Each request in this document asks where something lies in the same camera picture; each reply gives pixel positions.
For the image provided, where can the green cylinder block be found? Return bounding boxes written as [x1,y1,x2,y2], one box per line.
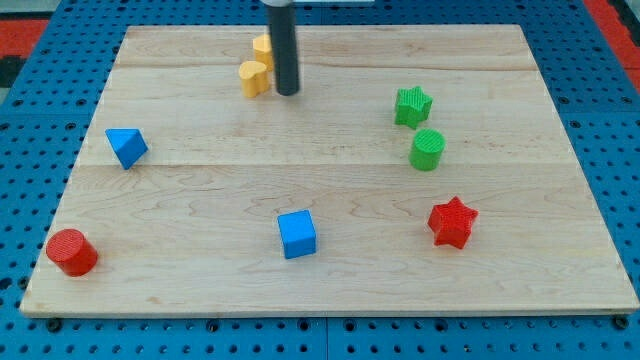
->
[409,129,446,171]

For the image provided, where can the green star block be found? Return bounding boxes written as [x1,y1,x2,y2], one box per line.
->
[394,86,433,129]

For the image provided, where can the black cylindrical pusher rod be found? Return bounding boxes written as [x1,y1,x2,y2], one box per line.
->
[263,0,300,96]

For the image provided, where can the yellow pentagon block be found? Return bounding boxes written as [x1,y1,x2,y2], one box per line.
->
[252,34,274,71]

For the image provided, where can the red cylinder block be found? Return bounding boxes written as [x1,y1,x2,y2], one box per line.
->
[45,228,99,277]

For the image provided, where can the red star block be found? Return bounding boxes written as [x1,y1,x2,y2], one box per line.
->
[427,196,479,250]

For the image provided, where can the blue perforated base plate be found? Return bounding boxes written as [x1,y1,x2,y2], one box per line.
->
[1,0,639,359]

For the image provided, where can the yellow heart block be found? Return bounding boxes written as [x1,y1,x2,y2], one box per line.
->
[238,61,270,98]

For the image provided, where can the blue cube block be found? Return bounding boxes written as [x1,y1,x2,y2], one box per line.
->
[277,210,316,259]

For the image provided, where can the light wooden board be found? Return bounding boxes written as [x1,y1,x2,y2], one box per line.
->
[21,25,639,319]

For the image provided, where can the blue triangular prism block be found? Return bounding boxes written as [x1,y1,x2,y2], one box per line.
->
[105,128,148,170]

